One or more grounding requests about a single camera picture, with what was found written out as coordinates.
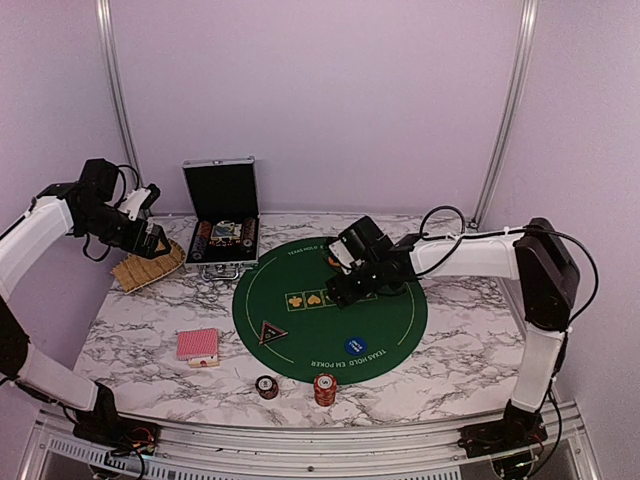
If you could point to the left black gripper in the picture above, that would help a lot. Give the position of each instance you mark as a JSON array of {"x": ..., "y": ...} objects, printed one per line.
[{"x": 134, "y": 239}]

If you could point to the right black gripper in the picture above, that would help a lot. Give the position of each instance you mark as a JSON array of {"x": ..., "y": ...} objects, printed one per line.
[{"x": 341, "y": 294}]

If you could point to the black triangular all-in button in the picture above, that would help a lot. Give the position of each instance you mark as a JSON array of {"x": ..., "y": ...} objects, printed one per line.
[{"x": 270, "y": 332}]

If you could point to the red poker chip stack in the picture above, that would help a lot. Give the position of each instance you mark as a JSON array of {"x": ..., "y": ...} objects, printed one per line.
[{"x": 325, "y": 388}]

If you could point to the dark brown poker chip stack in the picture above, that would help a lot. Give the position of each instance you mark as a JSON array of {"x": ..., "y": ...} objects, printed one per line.
[{"x": 267, "y": 387}]

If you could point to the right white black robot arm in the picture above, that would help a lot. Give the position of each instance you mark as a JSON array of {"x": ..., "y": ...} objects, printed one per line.
[{"x": 533, "y": 255}]

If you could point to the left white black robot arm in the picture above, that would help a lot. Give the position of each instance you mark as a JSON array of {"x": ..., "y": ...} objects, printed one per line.
[{"x": 84, "y": 208}]

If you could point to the woven bamboo tray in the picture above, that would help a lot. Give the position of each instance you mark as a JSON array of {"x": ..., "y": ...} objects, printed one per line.
[{"x": 134, "y": 272}]

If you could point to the red purple chip row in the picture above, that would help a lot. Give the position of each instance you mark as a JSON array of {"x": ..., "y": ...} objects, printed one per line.
[{"x": 201, "y": 241}]

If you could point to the round green poker mat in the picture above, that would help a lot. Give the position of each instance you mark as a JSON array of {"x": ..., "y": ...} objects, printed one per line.
[{"x": 287, "y": 288}]

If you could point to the blue round blind button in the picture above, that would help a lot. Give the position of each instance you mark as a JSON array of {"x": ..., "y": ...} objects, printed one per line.
[{"x": 355, "y": 346}]

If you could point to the blue card deck in case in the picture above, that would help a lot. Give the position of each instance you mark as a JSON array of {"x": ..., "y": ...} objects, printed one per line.
[{"x": 225, "y": 232}]

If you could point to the aluminium poker chip case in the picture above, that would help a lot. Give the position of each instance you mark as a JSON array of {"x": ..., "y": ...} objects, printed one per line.
[{"x": 223, "y": 189}]

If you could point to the dark red chip row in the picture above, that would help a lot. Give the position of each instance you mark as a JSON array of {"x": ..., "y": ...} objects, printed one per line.
[{"x": 248, "y": 233}]

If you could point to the red playing card deck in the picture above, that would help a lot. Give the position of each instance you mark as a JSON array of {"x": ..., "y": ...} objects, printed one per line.
[{"x": 197, "y": 343}]

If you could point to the playing card box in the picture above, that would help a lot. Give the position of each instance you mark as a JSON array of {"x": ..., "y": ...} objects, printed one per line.
[{"x": 204, "y": 361}]

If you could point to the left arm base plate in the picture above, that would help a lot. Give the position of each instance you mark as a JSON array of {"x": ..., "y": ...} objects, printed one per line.
[{"x": 124, "y": 435}]

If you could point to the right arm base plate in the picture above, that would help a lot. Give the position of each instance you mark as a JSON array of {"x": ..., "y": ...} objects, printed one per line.
[{"x": 498, "y": 436}]

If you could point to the left aluminium frame post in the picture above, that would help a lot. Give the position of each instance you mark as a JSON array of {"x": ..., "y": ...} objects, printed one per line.
[{"x": 109, "y": 52}]

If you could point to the aluminium frame post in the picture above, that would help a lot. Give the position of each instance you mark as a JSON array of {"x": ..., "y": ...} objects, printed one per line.
[
  {"x": 516, "y": 86},
  {"x": 109, "y": 52}
]

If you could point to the right aluminium frame post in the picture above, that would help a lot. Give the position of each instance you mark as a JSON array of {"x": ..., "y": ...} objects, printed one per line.
[{"x": 516, "y": 86}]

